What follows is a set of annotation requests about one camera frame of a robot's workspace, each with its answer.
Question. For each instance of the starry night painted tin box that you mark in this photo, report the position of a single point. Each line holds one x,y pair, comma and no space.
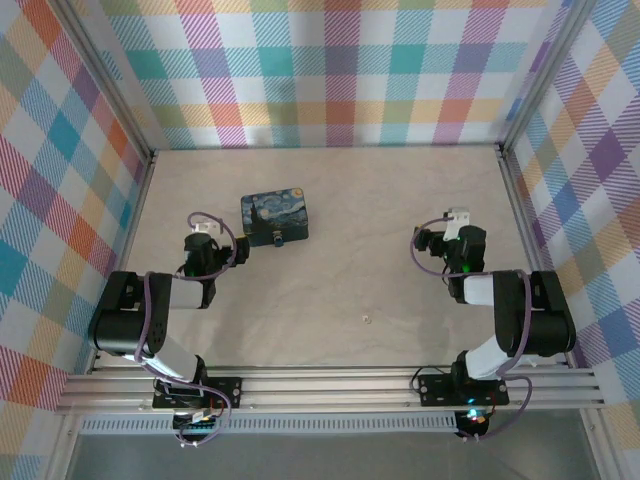
272,212

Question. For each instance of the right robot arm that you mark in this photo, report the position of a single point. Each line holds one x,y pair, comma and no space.
545,320

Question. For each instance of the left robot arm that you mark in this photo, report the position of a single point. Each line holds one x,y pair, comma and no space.
125,330

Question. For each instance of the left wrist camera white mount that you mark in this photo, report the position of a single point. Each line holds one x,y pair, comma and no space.
204,226

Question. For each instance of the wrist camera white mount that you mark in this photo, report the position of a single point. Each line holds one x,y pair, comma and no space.
457,220
204,226

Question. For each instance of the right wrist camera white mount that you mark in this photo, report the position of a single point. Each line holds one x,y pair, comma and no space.
457,220

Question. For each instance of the aluminium side rail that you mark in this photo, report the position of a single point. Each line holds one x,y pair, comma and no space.
530,240
131,235

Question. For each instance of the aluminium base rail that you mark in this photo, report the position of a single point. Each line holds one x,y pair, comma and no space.
325,390

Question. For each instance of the aluminium frame post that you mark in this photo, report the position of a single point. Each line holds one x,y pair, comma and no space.
545,75
107,80

